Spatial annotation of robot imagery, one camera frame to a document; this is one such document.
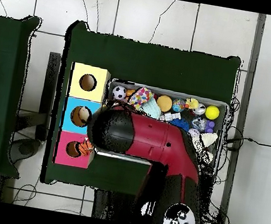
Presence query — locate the shallow wire mesh bin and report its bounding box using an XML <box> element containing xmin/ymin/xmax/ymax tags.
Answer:
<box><xmin>93</xmin><ymin>74</ymin><xmax>232</xmax><ymax>179</ymax></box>

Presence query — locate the blue spiky ball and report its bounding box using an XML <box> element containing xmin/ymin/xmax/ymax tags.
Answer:
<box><xmin>168</xmin><ymin>117</ymin><xmax>191</xmax><ymax>133</ymax></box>

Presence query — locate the cream waffle cloth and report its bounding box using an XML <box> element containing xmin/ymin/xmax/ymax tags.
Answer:
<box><xmin>188</xmin><ymin>129</ymin><xmax>220</xmax><ymax>167</ymax></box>

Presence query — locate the black and white soccer ball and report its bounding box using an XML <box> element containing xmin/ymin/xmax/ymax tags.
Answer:
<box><xmin>111</xmin><ymin>84</ymin><xmax>128</xmax><ymax>101</ymax></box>

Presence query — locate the yellow plush toy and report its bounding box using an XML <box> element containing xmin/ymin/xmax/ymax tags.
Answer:
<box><xmin>184</xmin><ymin>96</ymin><xmax>200</xmax><ymax>112</ymax></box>

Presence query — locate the dark green table cloth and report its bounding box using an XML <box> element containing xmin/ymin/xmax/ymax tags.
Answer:
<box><xmin>39</xmin><ymin>18</ymin><xmax>244</xmax><ymax>216</ymax></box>

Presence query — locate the yellow tennis ball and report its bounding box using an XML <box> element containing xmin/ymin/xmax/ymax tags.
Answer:
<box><xmin>204</xmin><ymin>104</ymin><xmax>222</xmax><ymax>121</ymax></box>

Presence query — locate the large multicoloured patterned cloth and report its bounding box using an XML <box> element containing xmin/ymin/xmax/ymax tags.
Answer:
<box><xmin>127</xmin><ymin>85</ymin><xmax>155</xmax><ymax>112</ymax></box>

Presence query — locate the orange striped tiger plush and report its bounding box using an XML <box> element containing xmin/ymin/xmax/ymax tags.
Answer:
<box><xmin>76</xmin><ymin>136</ymin><xmax>95</xmax><ymax>158</ymax></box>

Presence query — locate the orange foam ball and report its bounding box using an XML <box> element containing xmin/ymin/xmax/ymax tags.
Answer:
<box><xmin>155</xmin><ymin>93</ymin><xmax>174</xmax><ymax>114</ymax></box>

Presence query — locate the wooden box with three holes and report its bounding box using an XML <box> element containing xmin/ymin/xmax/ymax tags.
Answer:
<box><xmin>51</xmin><ymin>61</ymin><xmax>112</xmax><ymax>171</ymax></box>

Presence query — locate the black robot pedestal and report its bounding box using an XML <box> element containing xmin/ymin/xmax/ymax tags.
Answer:
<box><xmin>90</xmin><ymin>188</ymin><xmax>143</xmax><ymax>224</ymax></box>

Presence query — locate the black power cable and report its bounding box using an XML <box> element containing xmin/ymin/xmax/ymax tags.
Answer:
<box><xmin>226</xmin><ymin>133</ymin><xmax>271</xmax><ymax>151</ymax></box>

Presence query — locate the mint green waffle cloth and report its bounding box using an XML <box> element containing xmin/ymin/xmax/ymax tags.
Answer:
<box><xmin>138</xmin><ymin>96</ymin><xmax>164</xmax><ymax>121</ymax></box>

